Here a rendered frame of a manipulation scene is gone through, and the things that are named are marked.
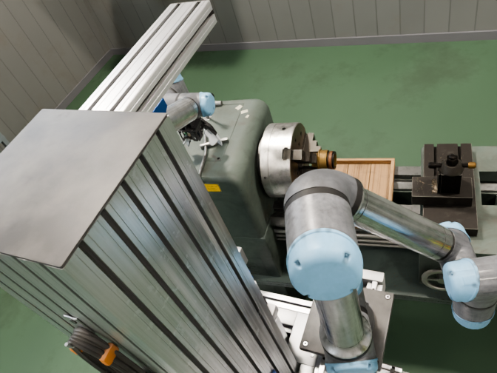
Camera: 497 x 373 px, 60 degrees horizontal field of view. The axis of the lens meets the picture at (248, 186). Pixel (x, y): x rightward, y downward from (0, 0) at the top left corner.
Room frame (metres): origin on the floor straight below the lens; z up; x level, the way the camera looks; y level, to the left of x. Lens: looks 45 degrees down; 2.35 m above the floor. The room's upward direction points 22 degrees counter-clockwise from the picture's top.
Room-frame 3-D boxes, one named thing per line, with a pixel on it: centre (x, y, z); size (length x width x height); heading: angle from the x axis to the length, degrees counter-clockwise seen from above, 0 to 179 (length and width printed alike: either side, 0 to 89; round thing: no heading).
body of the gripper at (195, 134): (1.33, 0.11, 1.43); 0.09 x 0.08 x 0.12; 148
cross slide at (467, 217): (0.98, -0.72, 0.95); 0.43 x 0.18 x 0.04; 148
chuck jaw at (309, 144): (1.35, -0.31, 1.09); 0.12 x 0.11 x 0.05; 149
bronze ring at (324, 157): (1.24, -0.33, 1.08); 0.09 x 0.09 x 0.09; 58
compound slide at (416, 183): (0.94, -0.66, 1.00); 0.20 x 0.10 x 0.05; 58
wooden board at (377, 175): (1.18, -0.42, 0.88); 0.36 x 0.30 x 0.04; 148
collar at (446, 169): (0.92, -0.68, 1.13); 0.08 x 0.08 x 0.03
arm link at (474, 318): (0.35, -0.34, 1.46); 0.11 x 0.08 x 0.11; 164
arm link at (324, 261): (0.41, -0.08, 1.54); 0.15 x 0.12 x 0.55; 164
